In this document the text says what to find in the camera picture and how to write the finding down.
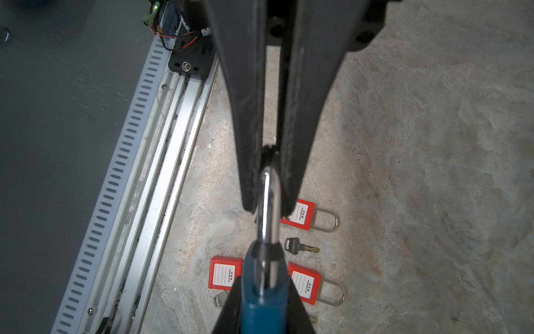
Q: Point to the white slotted cable duct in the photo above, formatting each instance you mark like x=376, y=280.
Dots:
x=75, y=303

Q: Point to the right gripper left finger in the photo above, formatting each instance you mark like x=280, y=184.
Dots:
x=229, y=321

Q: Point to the large blue padlock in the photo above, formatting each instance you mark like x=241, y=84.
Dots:
x=265, y=281

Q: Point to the aluminium mounting rail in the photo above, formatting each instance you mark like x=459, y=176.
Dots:
x=124, y=284

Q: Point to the red padlock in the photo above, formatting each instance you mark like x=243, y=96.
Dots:
x=223, y=272
x=309, y=282
x=304, y=214

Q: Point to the left green circuit board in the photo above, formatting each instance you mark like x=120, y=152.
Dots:
x=167, y=23

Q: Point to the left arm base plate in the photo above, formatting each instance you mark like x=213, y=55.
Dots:
x=195, y=60

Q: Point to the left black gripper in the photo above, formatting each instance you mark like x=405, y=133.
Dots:
x=314, y=36

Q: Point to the loose silver key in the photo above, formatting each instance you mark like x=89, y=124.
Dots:
x=293, y=246

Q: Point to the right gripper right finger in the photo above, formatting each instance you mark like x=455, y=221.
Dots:
x=297, y=319

